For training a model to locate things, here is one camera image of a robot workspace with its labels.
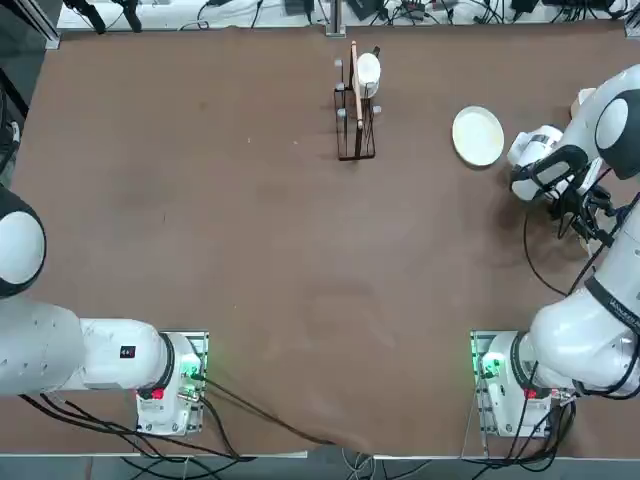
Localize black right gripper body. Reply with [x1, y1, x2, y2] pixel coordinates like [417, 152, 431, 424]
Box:
[572, 185, 616, 226]

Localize white round plate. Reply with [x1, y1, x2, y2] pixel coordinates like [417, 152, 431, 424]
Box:
[451, 104, 505, 168]

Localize black tripod leg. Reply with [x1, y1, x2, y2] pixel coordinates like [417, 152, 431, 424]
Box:
[115, 0, 144, 34]
[62, 0, 109, 35]

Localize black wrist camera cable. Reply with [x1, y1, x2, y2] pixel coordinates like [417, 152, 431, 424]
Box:
[522, 199, 601, 297]

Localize black right base cable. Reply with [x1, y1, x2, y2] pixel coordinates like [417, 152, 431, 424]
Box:
[504, 399, 577, 461]

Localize black base cable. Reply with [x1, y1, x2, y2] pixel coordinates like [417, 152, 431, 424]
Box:
[504, 399, 577, 461]
[19, 392, 251, 460]

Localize black wire cup rack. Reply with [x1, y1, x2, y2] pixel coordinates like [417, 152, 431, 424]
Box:
[331, 40, 384, 162]

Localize white mug black handle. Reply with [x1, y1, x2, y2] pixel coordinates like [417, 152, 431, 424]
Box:
[351, 51, 384, 99]

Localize aluminium profile post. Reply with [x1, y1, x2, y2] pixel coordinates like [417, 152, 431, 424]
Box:
[324, 0, 347, 37]

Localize brown braided cable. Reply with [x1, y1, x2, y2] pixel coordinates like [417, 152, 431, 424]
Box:
[199, 377, 346, 447]

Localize black left base cable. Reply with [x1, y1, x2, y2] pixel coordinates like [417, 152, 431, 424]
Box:
[19, 392, 251, 460]

